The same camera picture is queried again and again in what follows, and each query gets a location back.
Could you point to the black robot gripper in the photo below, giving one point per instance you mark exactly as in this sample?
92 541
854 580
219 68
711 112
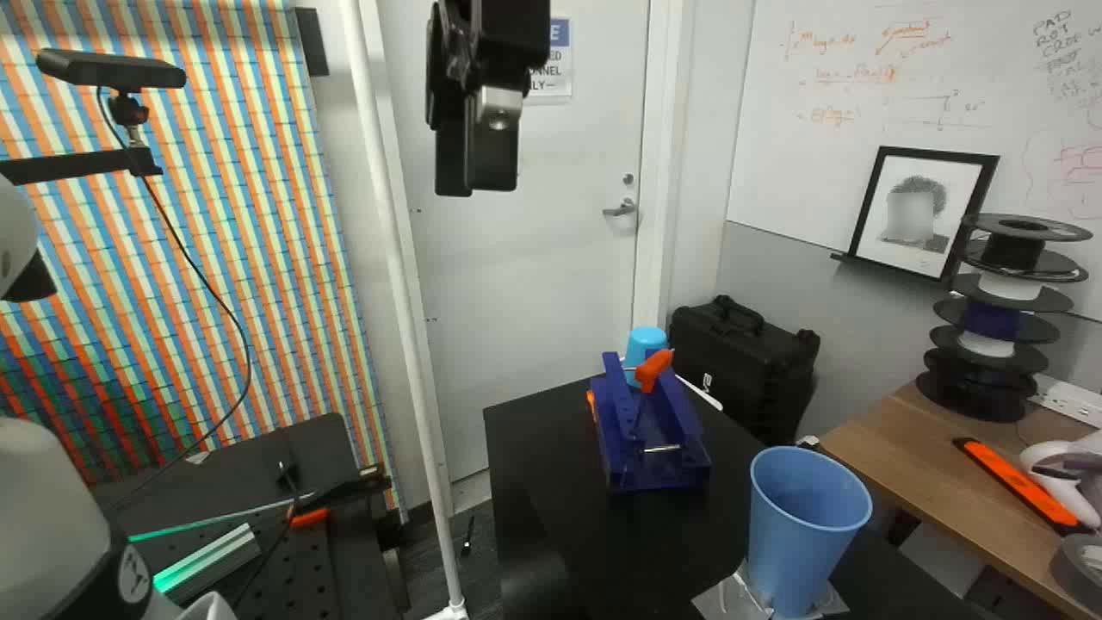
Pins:
505 35

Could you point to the orange block object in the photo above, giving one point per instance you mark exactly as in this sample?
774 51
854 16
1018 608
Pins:
655 369

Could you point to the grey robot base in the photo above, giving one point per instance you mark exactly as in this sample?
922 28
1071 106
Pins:
45 528

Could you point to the blue plastic cup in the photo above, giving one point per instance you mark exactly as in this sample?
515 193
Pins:
802 528

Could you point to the white door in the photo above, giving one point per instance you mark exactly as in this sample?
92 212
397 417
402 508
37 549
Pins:
538 278

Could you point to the white vertical stand pole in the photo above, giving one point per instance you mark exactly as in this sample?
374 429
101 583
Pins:
407 313

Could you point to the light blue cylinder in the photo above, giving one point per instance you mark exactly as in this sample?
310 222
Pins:
645 342

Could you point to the dark blue plastic rack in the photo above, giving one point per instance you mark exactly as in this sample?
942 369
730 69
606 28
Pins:
649 443

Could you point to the black hard carrying case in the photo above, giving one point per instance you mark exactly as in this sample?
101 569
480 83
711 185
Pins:
744 365

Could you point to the black perforated breadboard table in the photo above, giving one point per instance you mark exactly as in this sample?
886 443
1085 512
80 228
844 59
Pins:
287 539

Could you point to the black framed picture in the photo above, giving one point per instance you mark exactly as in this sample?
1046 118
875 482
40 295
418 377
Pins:
917 212

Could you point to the whiteboard with writing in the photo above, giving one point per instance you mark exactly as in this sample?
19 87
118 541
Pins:
917 92

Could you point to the green lit metal bar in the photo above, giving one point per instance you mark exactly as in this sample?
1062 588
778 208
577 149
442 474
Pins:
200 563

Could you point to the wooden side table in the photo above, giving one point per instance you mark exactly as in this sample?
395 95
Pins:
917 460

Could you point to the stack of filament spools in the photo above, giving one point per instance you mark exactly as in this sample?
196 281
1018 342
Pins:
1001 329

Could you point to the orange utility knife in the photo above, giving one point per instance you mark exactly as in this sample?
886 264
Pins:
1018 482

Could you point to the white power strip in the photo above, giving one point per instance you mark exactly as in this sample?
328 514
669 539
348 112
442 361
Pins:
1069 401

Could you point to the white handheld device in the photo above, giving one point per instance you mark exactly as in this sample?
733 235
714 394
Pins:
1069 471

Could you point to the grey tape roll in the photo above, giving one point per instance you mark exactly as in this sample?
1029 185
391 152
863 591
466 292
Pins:
1082 569

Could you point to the black stereo camera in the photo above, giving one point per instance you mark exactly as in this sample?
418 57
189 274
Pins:
109 69

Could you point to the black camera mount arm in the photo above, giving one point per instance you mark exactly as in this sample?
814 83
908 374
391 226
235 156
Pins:
80 165

